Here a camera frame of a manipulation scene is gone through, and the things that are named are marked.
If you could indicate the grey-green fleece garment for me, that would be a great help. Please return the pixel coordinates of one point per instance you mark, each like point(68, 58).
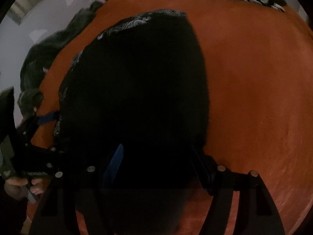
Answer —
point(41, 61)

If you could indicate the person's left hand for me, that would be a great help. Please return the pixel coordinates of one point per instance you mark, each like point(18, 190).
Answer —
point(16, 187)

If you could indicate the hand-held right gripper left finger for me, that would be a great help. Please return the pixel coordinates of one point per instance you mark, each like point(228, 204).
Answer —
point(114, 166)

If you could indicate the folded black white-print garment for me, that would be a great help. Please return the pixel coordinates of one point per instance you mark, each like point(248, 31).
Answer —
point(262, 0)

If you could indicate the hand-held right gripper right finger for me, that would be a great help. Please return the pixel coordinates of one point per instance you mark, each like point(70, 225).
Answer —
point(204, 173)

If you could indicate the black patterned cloth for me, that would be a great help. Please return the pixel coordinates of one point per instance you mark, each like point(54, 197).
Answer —
point(134, 90)

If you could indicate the barred window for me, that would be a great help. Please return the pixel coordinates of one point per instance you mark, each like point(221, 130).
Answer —
point(29, 2)

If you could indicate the orange bed blanket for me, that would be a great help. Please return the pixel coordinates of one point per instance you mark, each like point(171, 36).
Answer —
point(256, 90)

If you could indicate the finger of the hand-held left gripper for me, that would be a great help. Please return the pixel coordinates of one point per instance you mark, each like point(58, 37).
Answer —
point(44, 155)
point(46, 118)

